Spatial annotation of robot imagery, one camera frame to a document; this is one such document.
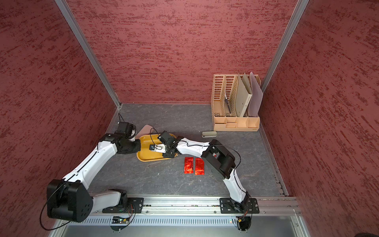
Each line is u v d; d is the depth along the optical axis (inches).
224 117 40.4
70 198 15.4
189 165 34.2
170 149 26.8
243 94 36.0
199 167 34.1
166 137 28.6
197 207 29.7
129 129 26.8
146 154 34.6
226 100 40.9
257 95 36.1
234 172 21.7
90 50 34.4
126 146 25.9
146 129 40.9
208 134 39.8
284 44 33.4
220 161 20.1
